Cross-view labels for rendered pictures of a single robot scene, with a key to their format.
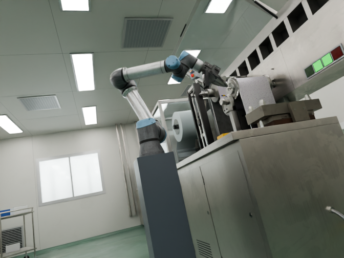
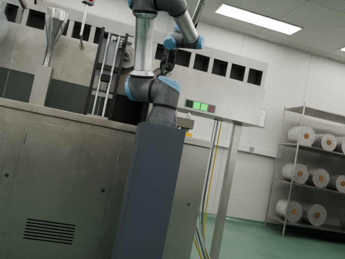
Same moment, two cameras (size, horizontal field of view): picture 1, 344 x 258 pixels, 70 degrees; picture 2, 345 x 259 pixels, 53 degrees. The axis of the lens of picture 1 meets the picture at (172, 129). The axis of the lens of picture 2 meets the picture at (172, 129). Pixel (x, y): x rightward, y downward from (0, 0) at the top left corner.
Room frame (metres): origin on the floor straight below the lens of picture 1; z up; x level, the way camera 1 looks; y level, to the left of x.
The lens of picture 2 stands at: (1.19, 1.77, 0.77)
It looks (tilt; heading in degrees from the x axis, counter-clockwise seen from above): 4 degrees up; 275
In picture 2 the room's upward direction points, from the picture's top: 11 degrees clockwise
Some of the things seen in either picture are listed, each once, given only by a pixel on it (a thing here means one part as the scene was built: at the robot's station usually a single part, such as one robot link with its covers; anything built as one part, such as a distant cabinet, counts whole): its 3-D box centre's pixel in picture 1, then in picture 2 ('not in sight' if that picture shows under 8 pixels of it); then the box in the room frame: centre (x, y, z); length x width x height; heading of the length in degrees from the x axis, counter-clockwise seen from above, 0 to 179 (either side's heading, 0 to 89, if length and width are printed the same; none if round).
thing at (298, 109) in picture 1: (299, 111); not in sight; (1.32, -0.69, 0.97); 0.10 x 0.03 x 0.11; 108
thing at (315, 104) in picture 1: (283, 111); (174, 123); (1.40, -0.65, 1.00); 0.40 x 0.16 x 0.06; 108
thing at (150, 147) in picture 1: (150, 149); (163, 116); (1.39, 0.14, 0.95); 0.15 x 0.15 x 0.10
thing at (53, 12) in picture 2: not in sight; (57, 17); (2.24, -0.32, 1.50); 0.14 x 0.14 x 0.06
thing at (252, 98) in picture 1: (259, 103); not in sight; (1.50, -0.57, 1.11); 0.23 x 0.01 x 0.18; 108
